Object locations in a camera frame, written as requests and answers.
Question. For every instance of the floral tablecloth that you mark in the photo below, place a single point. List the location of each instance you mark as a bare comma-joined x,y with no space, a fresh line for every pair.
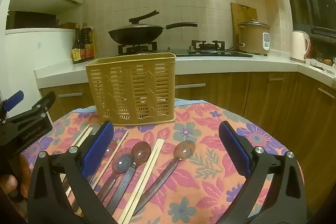
210,187

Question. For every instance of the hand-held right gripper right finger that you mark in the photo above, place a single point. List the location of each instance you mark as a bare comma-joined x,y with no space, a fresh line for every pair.
233,151

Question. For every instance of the black wok lid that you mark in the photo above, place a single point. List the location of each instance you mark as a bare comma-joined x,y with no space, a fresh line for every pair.
136,26

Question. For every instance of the person's left hand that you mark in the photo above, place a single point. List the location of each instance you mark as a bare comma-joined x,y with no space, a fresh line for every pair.
9,183

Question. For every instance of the black gas stove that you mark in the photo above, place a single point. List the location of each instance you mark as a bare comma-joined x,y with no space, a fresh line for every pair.
210,54

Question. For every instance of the sauce bottle red label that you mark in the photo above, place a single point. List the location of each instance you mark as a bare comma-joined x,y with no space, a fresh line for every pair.
88,49

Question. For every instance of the dark box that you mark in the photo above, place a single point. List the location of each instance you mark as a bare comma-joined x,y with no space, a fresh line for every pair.
34,19

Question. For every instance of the wooden cutting board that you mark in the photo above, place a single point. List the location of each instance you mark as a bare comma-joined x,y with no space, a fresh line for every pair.
241,14

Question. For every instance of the black wok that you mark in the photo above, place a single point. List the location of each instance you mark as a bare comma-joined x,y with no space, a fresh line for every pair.
136,36

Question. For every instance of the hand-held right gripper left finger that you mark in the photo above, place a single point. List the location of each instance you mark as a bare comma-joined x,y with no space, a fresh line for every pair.
97,151

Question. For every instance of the tan plastic utensil basket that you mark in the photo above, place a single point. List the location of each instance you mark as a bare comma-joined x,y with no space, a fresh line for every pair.
131,87

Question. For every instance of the beige rice cooker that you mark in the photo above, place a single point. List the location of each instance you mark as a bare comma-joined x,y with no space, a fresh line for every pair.
252,37

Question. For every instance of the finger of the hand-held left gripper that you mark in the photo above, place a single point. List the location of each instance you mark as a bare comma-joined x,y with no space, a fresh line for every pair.
44,103
14,100

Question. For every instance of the white tall cabinet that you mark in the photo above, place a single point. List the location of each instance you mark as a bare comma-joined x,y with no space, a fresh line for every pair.
39,56

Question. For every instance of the pale pink electric kettle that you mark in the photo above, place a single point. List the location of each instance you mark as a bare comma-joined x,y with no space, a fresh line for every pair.
298,45

